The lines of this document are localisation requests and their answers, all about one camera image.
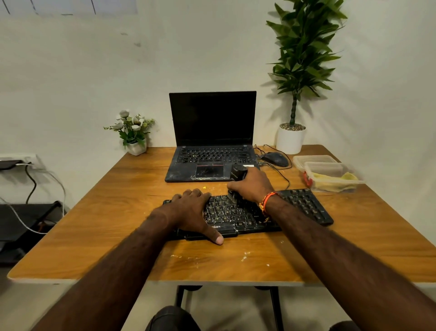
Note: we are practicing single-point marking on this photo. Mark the person's right thumb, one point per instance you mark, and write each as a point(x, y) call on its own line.
point(235, 186)

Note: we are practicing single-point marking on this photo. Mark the person's left knee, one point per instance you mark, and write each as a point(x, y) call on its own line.
point(172, 320)

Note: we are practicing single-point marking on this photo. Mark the black handheld cleaning brush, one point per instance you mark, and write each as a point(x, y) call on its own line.
point(238, 172)

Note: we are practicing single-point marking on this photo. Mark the clear plastic container yellow cloth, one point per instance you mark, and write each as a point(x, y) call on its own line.
point(332, 170)

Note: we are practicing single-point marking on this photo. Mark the black computer mouse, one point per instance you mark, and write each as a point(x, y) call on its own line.
point(275, 159)

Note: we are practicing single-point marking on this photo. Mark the person's knee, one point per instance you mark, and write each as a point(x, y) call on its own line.
point(172, 320)
point(342, 326)

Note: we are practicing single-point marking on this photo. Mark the person's right forearm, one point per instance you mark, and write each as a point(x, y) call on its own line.
point(340, 269)

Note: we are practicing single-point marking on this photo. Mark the small red object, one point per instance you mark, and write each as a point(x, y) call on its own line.
point(307, 180)

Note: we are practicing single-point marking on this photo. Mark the person's left thumb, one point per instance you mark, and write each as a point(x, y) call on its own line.
point(213, 235)

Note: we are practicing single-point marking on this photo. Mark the black computer keyboard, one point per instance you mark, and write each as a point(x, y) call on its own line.
point(235, 214)

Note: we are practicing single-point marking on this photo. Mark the black low stand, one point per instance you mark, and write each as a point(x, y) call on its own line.
point(24, 218)

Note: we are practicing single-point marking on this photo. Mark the tall green plant white pot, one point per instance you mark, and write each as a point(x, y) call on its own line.
point(301, 51)

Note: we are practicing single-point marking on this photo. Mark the black laptop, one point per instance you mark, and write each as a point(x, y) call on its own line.
point(213, 117)

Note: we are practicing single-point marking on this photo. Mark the black power adapter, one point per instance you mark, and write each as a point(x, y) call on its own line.
point(8, 164)

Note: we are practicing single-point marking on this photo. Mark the person's right hand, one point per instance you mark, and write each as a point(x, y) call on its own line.
point(257, 187)

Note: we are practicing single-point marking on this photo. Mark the person's left forearm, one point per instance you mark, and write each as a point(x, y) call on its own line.
point(112, 272)

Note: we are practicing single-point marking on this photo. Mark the person's left hand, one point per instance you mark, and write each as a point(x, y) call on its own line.
point(187, 211)

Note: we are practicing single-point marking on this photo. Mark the small white flowers white pot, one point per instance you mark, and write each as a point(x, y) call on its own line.
point(133, 133)

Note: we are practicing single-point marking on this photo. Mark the black table leg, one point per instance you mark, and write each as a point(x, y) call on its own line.
point(180, 296)
point(276, 307)

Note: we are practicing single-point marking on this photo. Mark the orange thread wristband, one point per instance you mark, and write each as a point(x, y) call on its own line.
point(265, 202)

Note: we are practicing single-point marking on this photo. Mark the white wall socket strip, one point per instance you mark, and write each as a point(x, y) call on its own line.
point(29, 158)

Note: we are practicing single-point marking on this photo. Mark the person's right knee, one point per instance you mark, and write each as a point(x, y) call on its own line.
point(342, 326)

